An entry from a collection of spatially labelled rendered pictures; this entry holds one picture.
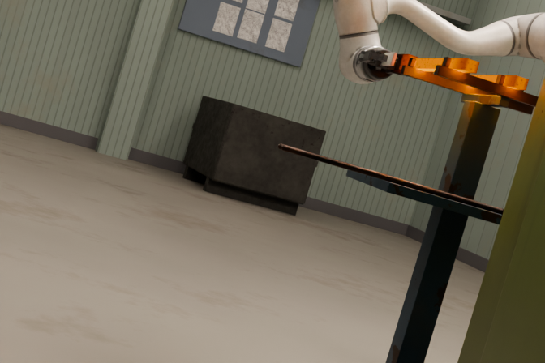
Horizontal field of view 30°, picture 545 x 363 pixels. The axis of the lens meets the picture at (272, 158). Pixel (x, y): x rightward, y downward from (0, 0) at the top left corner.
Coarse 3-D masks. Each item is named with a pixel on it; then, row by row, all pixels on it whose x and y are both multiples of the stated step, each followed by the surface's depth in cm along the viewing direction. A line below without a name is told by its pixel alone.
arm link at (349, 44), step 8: (368, 32) 259; (376, 32) 261; (344, 40) 260; (352, 40) 259; (360, 40) 258; (368, 40) 259; (376, 40) 260; (344, 48) 261; (352, 48) 259; (360, 48) 258; (344, 56) 261; (352, 56) 259; (344, 64) 262; (352, 64) 258; (344, 72) 264; (352, 72) 259; (352, 80) 263; (360, 80) 260
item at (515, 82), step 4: (476, 76) 219; (480, 76) 217; (484, 76) 215; (488, 76) 213; (492, 76) 211; (496, 76) 209; (508, 76) 204; (512, 76) 202; (516, 76) 200; (488, 80) 212; (492, 80) 210; (504, 80) 204; (508, 80) 203; (512, 80) 201; (516, 80) 200; (520, 80) 200; (524, 80) 200; (528, 80) 201; (504, 84) 204; (508, 84) 202; (512, 84) 201; (516, 84) 200; (520, 84) 200; (524, 84) 200; (516, 88) 203; (520, 88) 201; (524, 88) 201
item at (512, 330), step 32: (544, 160) 139; (544, 192) 135; (544, 224) 132; (544, 256) 128; (512, 288) 137; (544, 288) 125; (512, 320) 133; (544, 320) 122; (512, 352) 130; (544, 352) 119
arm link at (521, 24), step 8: (520, 16) 287; (528, 16) 283; (536, 16) 280; (512, 24) 283; (520, 24) 282; (528, 24) 280; (520, 32) 282; (528, 32) 279; (520, 40) 282; (520, 48) 283; (528, 48) 281; (520, 56) 286; (528, 56) 284
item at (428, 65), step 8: (400, 56) 234; (408, 56) 228; (400, 64) 234; (416, 64) 221; (424, 64) 217; (432, 64) 212; (440, 64) 208; (456, 64) 200; (464, 64) 196; (472, 64) 196; (392, 72) 237; (400, 72) 231; (464, 72) 202; (472, 72) 197
